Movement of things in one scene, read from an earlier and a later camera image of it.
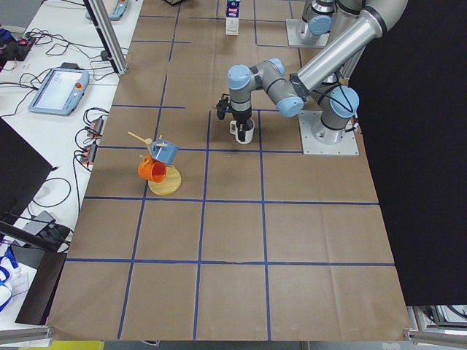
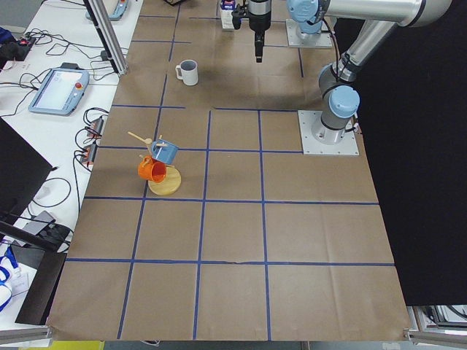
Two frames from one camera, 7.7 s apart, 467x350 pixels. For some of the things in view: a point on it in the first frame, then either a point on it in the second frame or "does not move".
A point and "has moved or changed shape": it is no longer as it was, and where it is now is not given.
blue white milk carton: (233, 10) has moved or changed shape
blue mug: (164, 151) does not move
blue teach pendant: (61, 91) does not move
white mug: (249, 132) → (187, 71)
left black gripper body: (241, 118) → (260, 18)
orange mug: (151, 169) does not move
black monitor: (22, 170) does not move
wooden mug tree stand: (172, 180) does not move
